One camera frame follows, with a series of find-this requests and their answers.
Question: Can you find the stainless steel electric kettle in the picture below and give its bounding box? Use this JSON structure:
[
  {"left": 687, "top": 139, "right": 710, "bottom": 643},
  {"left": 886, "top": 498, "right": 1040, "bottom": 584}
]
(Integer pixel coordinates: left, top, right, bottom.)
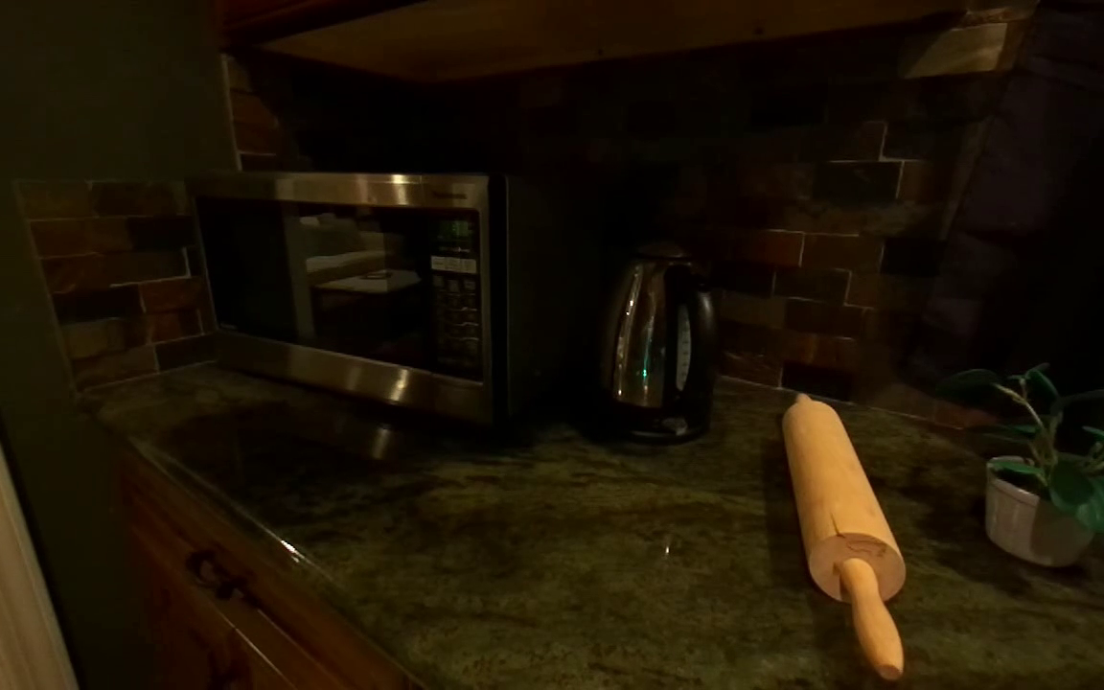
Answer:
[{"left": 596, "top": 240, "right": 718, "bottom": 442}]

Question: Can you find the stainless steel microwave oven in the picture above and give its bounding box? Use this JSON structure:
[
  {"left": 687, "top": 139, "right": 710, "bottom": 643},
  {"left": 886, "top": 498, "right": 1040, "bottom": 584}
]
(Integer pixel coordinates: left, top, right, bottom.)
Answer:
[{"left": 187, "top": 169, "right": 596, "bottom": 437}]

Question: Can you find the dark round cabinet knob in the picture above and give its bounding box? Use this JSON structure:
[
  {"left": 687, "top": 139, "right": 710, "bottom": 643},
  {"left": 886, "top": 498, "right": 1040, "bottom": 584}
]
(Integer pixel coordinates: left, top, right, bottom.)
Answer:
[{"left": 185, "top": 552, "right": 251, "bottom": 605}]

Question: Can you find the wooden rolling pin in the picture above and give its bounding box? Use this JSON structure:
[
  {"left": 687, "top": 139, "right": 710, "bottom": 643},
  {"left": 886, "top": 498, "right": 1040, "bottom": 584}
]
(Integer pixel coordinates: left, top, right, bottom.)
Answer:
[{"left": 783, "top": 394, "right": 907, "bottom": 679}]

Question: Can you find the green plant in white pot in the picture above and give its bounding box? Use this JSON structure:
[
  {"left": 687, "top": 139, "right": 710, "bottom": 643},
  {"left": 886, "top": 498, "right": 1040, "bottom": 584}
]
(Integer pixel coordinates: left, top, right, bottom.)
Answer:
[{"left": 943, "top": 363, "right": 1104, "bottom": 567}]

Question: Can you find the wooden base cabinet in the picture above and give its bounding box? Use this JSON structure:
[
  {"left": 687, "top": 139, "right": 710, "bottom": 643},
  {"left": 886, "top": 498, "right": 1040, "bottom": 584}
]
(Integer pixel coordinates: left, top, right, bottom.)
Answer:
[{"left": 101, "top": 417, "right": 423, "bottom": 690}]

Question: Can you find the wooden upper cabinet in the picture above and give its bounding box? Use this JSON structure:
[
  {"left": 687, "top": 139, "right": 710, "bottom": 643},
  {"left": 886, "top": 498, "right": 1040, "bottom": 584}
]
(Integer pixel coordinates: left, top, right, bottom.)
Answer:
[{"left": 209, "top": 0, "right": 1040, "bottom": 82}]

